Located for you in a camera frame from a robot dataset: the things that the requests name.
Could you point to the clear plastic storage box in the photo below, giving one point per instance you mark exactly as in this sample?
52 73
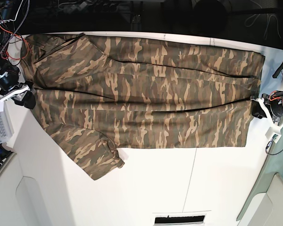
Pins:
6 129

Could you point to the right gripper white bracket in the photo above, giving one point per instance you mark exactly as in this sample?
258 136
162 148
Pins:
21 94

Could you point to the camouflage t-shirt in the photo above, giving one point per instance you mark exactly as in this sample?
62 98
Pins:
96 94

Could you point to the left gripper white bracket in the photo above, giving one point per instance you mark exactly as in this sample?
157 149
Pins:
271 108

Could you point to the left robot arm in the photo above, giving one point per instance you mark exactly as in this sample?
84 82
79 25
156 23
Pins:
278 71

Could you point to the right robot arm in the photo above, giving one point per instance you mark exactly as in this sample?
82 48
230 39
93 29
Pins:
13 13

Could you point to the white floor vent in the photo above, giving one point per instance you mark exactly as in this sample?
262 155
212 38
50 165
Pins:
195 218

